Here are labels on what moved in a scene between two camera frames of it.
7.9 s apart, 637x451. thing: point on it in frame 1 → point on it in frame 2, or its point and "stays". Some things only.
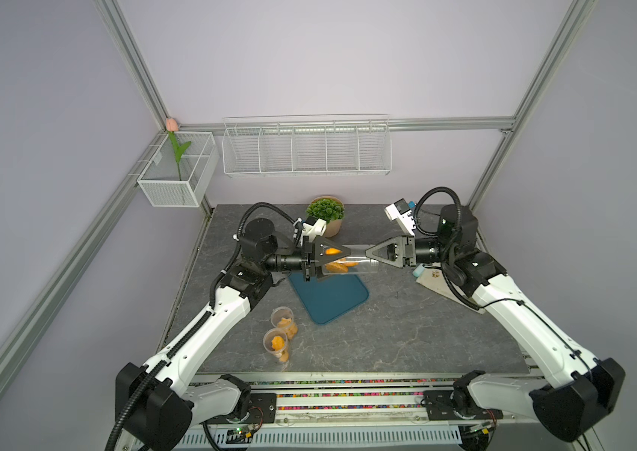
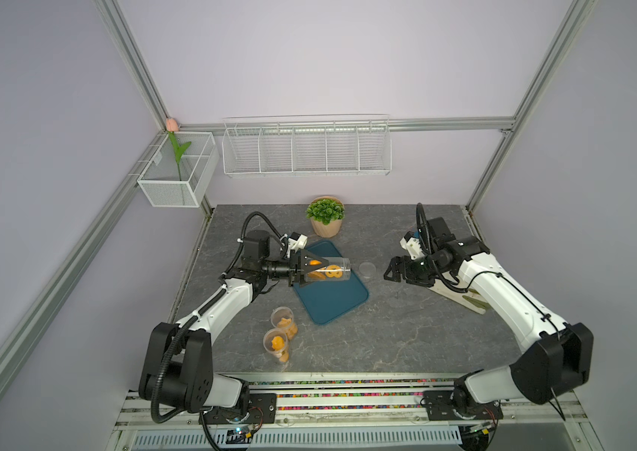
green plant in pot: (329, 209) stays
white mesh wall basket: (160, 181) stays
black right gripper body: (410, 252) → (421, 272)
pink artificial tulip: (172, 126) stays
